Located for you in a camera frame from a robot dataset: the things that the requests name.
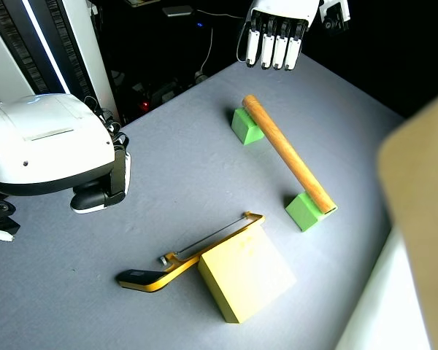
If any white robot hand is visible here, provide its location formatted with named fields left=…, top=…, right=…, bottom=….
left=0, top=93, right=133, bottom=215
left=236, top=0, right=320, bottom=71

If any round wooden dowel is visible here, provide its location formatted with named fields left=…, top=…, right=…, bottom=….
left=242, top=94, right=339, bottom=214

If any yellow hacksaw with black grip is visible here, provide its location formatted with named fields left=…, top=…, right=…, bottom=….
left=115, top=211, right=266, bottom=293

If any green support block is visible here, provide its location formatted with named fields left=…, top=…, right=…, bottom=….
left=230, top=107, right=266, bottom=147
left=284, top=192, right=339, bottom=233

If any white and black column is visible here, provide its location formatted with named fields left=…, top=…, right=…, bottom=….
left=0, top=0, right=120, bottom=125

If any grey power adapter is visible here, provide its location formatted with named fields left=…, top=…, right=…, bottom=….
left=161, top=4, right=195, bottom=18

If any grey table cloth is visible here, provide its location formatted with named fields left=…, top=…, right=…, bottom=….
left=0, top=52, right=405, bottom=350

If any large yellow block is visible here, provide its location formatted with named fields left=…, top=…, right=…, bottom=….
left=197, top=222, right=298, bottom=324

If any blurred tan board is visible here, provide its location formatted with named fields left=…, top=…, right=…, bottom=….
left=377, top=83, right=438, bottom=350

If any white panel beside table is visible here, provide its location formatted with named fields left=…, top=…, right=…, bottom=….
left=334, top=225, right=434, bottom=350

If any white cable with plug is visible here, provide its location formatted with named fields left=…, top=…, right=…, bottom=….
left=194, top=26, right=215, bottom=85

